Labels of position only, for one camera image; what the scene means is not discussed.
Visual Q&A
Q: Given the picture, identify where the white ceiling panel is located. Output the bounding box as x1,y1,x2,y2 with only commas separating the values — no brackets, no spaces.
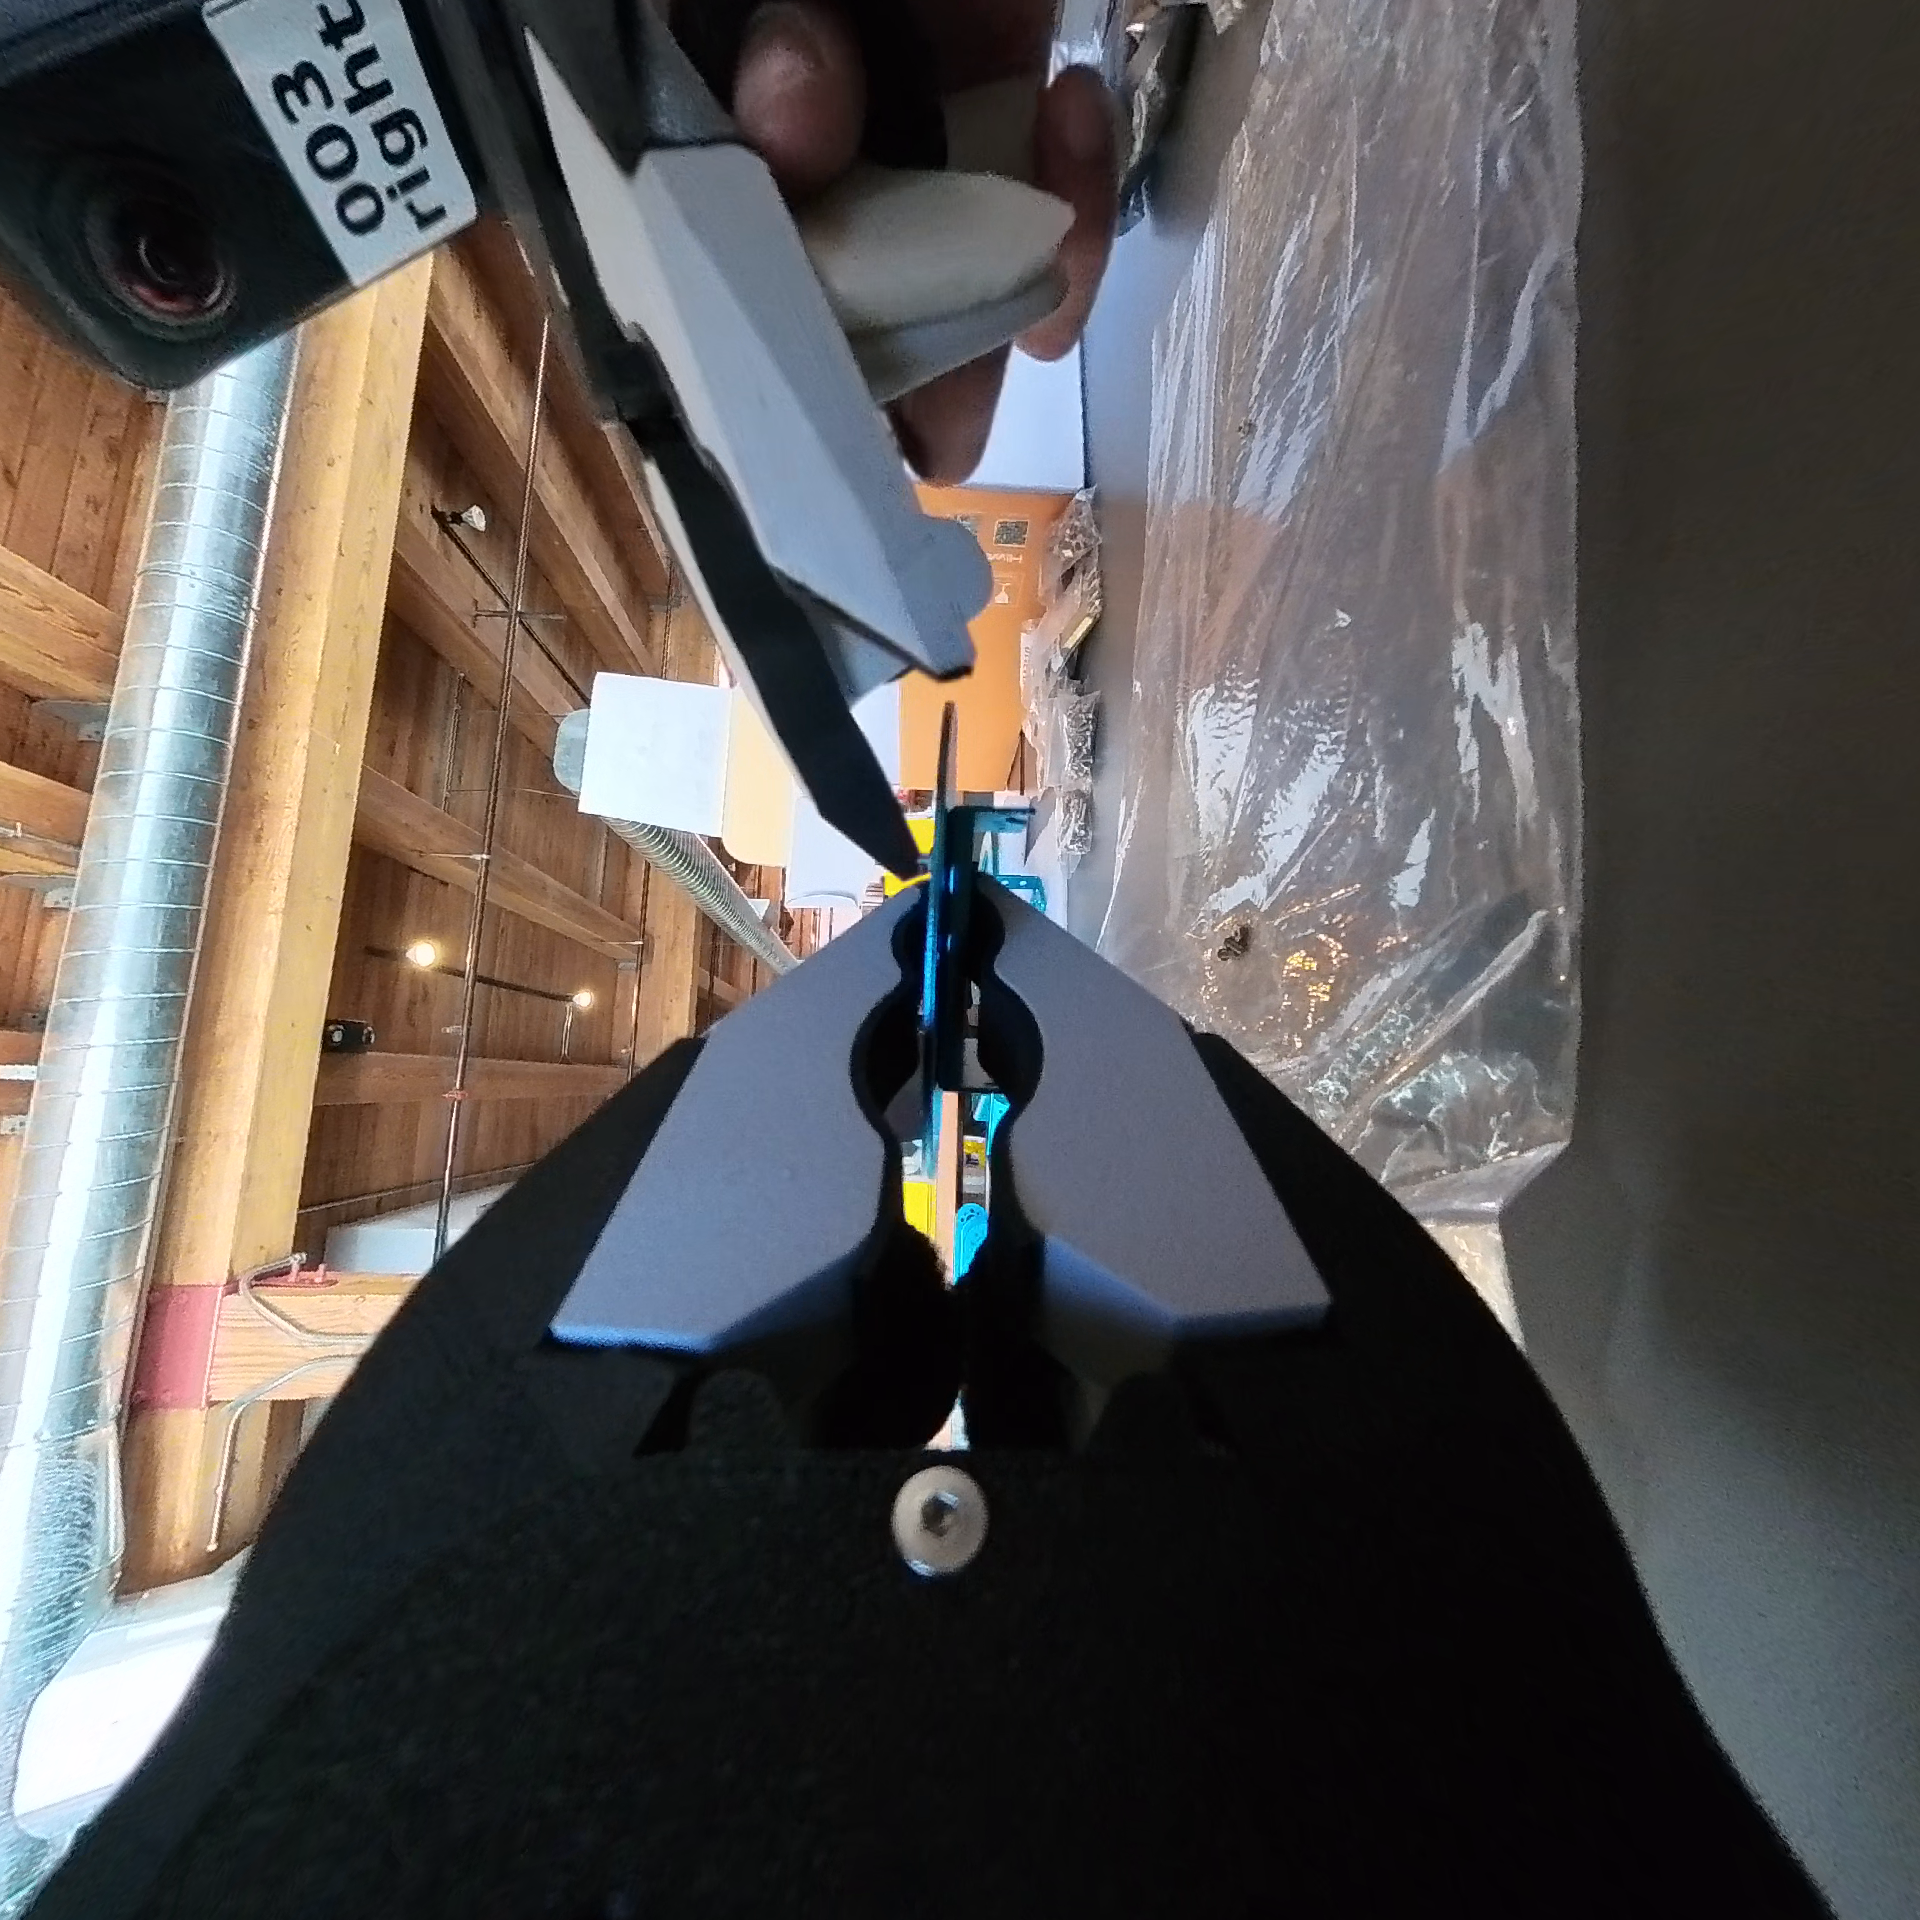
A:
559,674,783,868

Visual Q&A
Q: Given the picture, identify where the silver air duct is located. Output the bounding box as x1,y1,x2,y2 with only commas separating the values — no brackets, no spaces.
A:
0,322,310,1786

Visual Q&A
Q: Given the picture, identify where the small bag of metal parts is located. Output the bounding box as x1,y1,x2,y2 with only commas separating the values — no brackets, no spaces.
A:
1042,492,1108,617

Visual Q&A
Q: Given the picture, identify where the clear plastic bag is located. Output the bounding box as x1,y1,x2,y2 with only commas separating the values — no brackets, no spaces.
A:
1105,0,1586,1189

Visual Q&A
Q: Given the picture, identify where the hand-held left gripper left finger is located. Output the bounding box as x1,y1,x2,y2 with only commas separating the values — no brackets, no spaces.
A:
548,908,962,1355

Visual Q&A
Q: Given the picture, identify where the flexible silver duct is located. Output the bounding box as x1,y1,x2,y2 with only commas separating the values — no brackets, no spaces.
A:
608,816,805,974

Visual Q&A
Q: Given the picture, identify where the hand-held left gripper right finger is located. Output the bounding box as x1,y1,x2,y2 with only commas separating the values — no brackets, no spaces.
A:
962,871,1333,1389

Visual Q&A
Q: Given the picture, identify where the blue round metal plate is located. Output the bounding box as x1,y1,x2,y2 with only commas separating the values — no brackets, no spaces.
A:
914,706,1040,1097

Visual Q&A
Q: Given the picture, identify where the orange box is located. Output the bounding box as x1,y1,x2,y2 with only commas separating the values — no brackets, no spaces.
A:
897,478,1105,796

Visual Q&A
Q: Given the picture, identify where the blue metal U bracket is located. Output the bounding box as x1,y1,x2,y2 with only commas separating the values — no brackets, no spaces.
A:
936,1103,998,1278

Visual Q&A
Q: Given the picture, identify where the red strap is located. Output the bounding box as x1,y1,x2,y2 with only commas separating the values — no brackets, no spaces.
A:
142,1287,228,1407

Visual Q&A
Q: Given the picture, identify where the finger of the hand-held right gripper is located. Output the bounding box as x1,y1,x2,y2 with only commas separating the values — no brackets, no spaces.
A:
641,424,923,877
523,44,994,679

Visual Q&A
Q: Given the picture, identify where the person's right hand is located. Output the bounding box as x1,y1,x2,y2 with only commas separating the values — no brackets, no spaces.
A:
734,0,1122,476

